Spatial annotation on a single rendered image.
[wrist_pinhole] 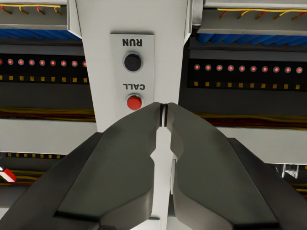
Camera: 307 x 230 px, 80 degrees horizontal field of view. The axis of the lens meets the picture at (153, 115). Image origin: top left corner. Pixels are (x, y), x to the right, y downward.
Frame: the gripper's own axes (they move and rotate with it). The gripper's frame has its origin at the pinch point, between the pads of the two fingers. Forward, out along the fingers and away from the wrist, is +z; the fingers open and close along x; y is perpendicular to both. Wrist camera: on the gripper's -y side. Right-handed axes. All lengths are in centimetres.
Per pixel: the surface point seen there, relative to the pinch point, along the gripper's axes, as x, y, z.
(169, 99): 0.8, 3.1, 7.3
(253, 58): 16.3, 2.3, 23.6
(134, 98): -2.9, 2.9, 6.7
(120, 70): -4.2, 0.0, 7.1
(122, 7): -3.7, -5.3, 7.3
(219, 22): 6.3, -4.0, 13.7
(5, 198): -35, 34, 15
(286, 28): 14.1, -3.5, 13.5
